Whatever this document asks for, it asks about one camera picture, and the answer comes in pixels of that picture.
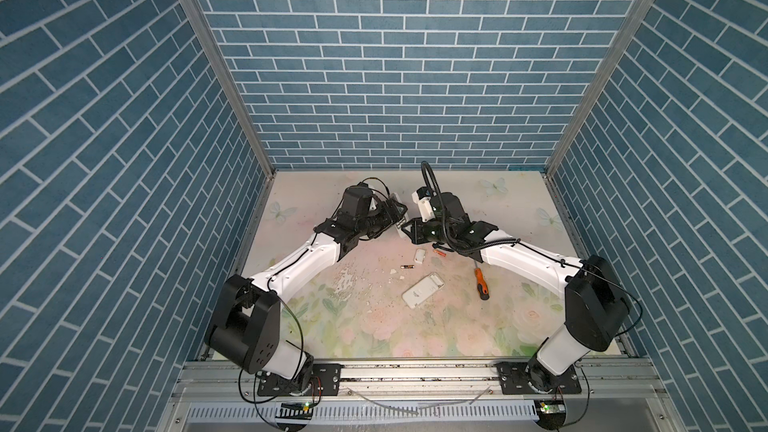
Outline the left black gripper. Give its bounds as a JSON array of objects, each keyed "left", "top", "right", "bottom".
[{"left": 353, "top": 196, "right": 407, "bottom": 238}]

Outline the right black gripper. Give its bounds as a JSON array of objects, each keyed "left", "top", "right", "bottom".
[{"left": 399, "top": 216, "right": 455, "bottom": 246}]

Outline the white battery cover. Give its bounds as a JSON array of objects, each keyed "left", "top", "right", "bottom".
[{"left": 414, "top": 249, "right": 426, "bottom": 264}]

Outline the orange handled screwdriver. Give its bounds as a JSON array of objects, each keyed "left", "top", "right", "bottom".
[{"left": 474, "top": 261, "right": 490, "bottom": 301}]

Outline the white remote control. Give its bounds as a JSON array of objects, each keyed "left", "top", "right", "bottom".
[
  {"left": 389, "top": 192, "right": 408, "bottom": 240},
  {"left": 402, "top": 273, "right": 445, "bottom": 309}
]

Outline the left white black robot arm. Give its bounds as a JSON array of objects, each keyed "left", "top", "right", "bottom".
[{"left": 204, "top": 195, "right": 407, "bottom": 382}]

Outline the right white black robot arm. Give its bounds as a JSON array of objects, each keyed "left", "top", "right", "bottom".
[{"left": 400, "top": 218, "right": 632, "bottom": 378}]

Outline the left controller board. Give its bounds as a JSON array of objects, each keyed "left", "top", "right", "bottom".
[{"left": 275, "top": 402, "right": 315, "bottom": 431}]

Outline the controller board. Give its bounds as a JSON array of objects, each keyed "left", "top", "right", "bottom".
[
  {"left": 275, "top": 402, "right": 315, "bottom": 431},
  {"left": 534, "top": 400, "right": 567, "bottom": 431}
]

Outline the right controller board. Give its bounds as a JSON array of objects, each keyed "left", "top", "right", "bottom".
[{"left": 534, "top": 400, "right": 567, "bottom": 431}]

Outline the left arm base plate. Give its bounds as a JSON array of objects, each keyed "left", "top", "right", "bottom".
[{"left": 256, "top": 363, "right": 343, "bottom": 397}]

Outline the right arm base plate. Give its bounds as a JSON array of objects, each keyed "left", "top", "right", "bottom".
[{"left": 494, "top": 357, "right": 582, "bottom": 395}]

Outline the grey loose cable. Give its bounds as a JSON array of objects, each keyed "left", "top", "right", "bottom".
[{"left": 346, "top": 386, "right": 493, "bottom": 413}]

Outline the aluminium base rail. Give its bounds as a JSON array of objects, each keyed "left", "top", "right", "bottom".
[{"left": 158, "top": 356, "right": 683, "bottom": 431}]

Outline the left aluminium corner post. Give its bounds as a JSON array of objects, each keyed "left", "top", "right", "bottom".
[{"left": 178, "top": 0, "right": 275, "bottom": 180}]

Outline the aluminium corner post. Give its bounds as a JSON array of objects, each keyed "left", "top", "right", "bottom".
[
  {"left": 178, "top": 0, "right": 275, "bottom": 180},
  {"left": 544, "top": 0, "right": 655, "bottom": 182}
]

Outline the right aluminium corner post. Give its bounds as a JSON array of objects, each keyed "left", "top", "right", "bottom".
[{"left": 544, "top": 0, "right": 655, "bottom": 182}]

